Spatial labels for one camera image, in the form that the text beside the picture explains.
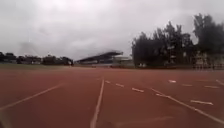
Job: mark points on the grandstand building with roof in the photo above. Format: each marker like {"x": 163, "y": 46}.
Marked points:
{"x": 101, "y": 58}

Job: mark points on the row of dark trees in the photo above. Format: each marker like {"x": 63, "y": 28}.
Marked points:
{"x": 166, "y": 46}

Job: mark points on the red running track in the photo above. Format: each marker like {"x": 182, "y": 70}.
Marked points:
{"x": 66, "y": 106}

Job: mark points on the low distant tree line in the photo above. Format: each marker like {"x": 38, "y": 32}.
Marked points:
{"x": 33, "y": 60}

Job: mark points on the green grass field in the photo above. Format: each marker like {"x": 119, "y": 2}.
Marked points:
{"x": 26, "y": 66}

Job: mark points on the pale building behind trees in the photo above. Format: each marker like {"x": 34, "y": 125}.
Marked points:
{"x": 208, "y": 60}

